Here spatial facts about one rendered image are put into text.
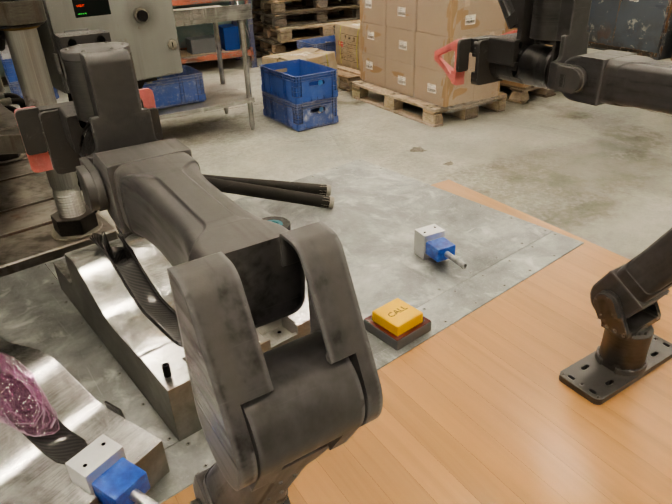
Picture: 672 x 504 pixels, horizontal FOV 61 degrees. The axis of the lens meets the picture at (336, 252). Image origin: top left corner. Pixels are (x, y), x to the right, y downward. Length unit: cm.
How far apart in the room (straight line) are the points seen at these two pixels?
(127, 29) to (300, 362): 128
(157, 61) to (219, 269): 130
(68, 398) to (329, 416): 55
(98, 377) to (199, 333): 68
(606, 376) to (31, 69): 118
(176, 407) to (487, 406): 42
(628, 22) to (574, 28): 699
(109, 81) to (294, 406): 32
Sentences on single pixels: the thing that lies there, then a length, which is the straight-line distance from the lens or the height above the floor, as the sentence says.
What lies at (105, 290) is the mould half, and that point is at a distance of 96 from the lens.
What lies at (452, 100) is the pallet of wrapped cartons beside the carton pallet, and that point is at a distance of 474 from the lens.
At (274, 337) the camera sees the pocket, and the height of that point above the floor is 86.
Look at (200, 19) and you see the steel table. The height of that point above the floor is 87.
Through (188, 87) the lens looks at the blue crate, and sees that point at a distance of 464.
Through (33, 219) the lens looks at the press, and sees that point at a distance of 159.
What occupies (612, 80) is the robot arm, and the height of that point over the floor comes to 121.
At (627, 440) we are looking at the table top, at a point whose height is 80.
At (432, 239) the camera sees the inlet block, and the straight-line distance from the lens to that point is 115.
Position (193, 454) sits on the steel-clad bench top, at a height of 80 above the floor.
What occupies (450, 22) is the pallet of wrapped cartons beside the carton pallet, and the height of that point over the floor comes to 77.
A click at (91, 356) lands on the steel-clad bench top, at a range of 101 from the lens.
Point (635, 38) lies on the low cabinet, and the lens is 780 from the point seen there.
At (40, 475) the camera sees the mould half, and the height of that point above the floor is 86.
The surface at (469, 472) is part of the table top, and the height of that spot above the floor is 80.
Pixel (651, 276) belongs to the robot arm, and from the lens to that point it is 85.
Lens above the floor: 138
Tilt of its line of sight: 29 degrees down
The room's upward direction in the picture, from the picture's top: 2 degrees counter-clockwise
